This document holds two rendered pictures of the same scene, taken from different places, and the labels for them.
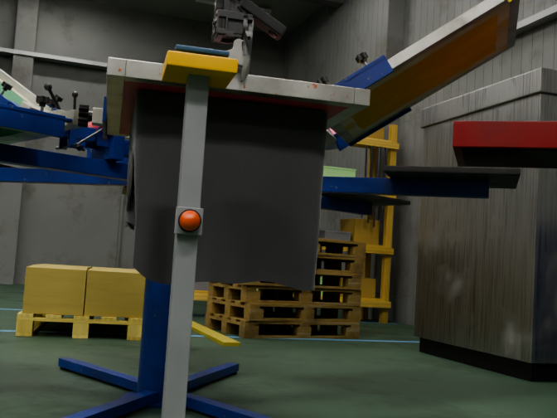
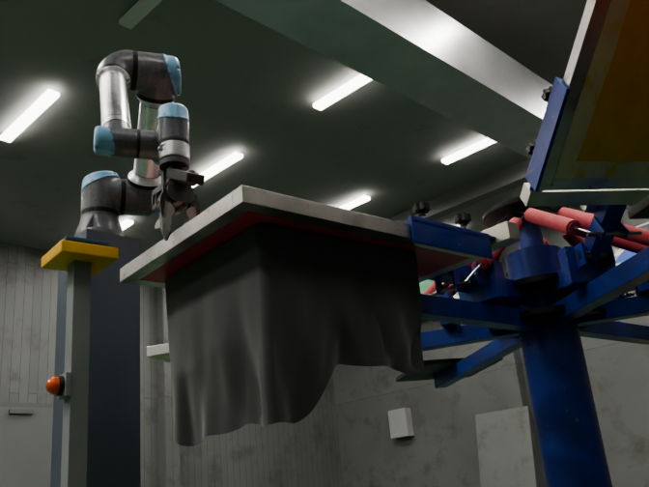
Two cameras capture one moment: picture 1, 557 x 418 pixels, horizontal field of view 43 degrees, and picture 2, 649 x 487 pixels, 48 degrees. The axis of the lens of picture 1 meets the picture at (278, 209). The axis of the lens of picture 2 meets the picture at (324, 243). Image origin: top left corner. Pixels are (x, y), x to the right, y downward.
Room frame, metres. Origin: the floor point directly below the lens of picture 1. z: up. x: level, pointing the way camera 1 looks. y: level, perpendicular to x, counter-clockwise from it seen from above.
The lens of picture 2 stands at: (1.12, -1.45, 0.37)
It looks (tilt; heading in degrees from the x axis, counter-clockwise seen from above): 20 degrees up; 63
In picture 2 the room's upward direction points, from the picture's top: 5 degrees counter-clockwise
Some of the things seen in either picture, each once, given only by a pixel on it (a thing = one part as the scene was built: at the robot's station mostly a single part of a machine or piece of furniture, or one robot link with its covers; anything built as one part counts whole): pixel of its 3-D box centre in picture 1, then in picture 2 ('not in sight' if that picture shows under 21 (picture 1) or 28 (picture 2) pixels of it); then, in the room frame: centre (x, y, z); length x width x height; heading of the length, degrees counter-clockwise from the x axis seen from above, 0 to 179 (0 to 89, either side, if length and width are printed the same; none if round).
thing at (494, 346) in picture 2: (39, 173); (478, 357); (3.13, 1.07, 0.91); 1.34 x 0.41 x 0.08; 73
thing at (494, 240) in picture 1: (532, 231); not in sight; (4.85, -1.74, 0.91); 1.36 x 1.04 x 1.81; 19
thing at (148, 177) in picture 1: (229, 193); (214, 342); (1.63, 0.12, 0.74); 0.45 x 0.03 x 0.43; 103
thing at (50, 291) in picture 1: (86, 298); not in sight; (5.38, 1.40, 0.23); 1.30 x 0.94 x 0.45; 19
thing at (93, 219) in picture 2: not in sight; (99, 228); (1.47, 0.75, 1.25); 0.15 x 0.15 x 0.10
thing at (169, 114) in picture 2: not in sight; (173, 128); (1.54, 0.12, 1.28); 0.09 x 0.08 x 0.11; 84
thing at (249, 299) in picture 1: (284, 284); not in sight; (6.02, -0.09, 0.40); 1.13 x 0.77 x 0.80; 121
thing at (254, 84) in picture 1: (217, 115); (307, 262); (1.91, 0.18, 0.97); 0.79 x 0.58 x 0.04; 13
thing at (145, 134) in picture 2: not in sight; (160, 146); (1.53, 0.22, 1.28); 0.11 x 0.11 x 0.08; 84
